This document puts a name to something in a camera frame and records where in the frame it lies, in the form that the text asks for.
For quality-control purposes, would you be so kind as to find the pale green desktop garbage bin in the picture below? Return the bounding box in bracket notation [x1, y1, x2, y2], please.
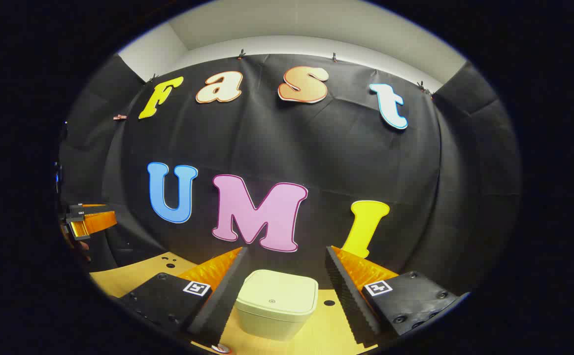
[235, 269, 319, 342]

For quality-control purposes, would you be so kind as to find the black backdrop cloth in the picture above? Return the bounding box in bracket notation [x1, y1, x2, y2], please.
[56, 53, 521, 296]

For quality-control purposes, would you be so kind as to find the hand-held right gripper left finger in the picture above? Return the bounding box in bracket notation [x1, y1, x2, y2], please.
[118, 247, 249, 347]

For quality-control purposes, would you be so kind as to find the wooden desktop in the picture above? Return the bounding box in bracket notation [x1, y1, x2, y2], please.
[90, 251, 378, 355]

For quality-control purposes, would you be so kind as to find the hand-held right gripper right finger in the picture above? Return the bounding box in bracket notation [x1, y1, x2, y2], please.
[325, 246, 471, 346]

